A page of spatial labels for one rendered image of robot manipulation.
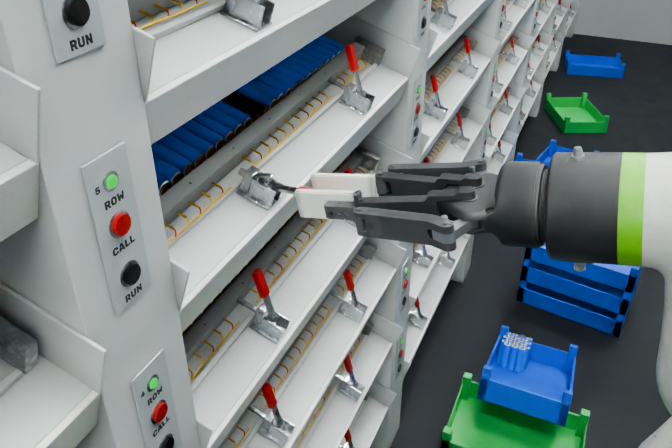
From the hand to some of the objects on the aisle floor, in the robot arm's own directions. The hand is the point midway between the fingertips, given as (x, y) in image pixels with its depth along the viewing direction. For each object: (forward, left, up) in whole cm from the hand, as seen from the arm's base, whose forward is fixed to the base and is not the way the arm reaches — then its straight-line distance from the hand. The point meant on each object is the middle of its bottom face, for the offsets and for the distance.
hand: (336, 195), depth 64 cm
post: (+29, -48, -92) cm, 108 cm away
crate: (+1, -82, -85) cm, 118 cm away
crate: (-2, -68, -91) cm, 114 cm away
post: (+11, +19, -97) cm, 100 cm away
